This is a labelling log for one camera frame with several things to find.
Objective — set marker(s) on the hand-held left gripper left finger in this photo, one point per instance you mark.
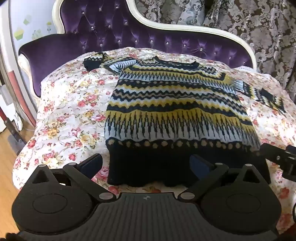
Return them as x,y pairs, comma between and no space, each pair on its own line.
92,162

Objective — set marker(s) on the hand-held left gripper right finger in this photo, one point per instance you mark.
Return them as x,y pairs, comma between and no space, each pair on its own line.
199,163

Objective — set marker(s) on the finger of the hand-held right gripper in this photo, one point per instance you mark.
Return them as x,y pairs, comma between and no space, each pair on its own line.
271,151

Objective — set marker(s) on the yellow black patterned knit sweater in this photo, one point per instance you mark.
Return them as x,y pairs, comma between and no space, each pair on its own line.
175,109

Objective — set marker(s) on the floral quilted blanket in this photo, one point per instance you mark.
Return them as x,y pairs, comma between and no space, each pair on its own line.
67,120

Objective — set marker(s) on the white floor appliance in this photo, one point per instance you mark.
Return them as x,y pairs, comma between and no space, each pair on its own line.
16,120

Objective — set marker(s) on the brown grey damask curtain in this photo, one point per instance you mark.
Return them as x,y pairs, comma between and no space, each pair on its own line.
261,30

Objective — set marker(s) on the purple tufted velvet sofa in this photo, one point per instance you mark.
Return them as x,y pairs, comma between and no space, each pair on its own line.
111,30

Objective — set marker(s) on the green cupcake wall stickers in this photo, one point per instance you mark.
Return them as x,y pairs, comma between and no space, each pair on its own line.
25,27

